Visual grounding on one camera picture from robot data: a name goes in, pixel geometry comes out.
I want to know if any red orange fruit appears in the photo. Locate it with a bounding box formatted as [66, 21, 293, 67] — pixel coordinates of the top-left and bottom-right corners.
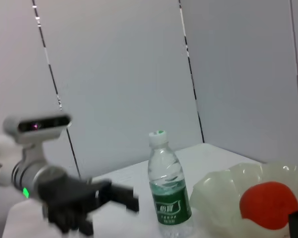
[239, 181, 298, 230]

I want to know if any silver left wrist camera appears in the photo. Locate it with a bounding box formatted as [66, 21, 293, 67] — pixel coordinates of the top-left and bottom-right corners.
[2, 114, 73, 144]

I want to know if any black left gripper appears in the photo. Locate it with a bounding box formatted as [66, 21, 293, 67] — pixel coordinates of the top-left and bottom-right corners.
[37, 176, 140, 236]

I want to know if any pale green wavy fruit plate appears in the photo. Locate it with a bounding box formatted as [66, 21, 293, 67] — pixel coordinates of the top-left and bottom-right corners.
[190, 161, 298, 238]

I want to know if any clear green-label water bottle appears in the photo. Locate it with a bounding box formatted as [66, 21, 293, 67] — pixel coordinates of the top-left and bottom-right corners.
[148, 129, 193, 238]

